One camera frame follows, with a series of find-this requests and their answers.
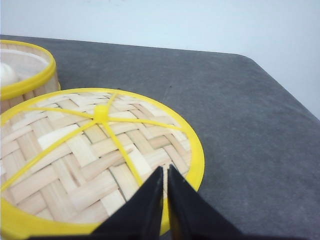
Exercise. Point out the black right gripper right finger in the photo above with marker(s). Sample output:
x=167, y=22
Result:
x=192, y=218

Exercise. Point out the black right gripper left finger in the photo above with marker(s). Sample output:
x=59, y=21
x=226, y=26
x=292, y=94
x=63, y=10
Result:
x=140, y=217

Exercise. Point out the woven bamboo steamer lid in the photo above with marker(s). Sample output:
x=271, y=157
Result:
x=70, y=159

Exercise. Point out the bamboo steamer drawer yellow rims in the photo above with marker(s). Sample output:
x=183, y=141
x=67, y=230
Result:
x=36, y=68

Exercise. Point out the white steamed bun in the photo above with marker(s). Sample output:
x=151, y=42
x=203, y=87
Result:
x=7, y=75

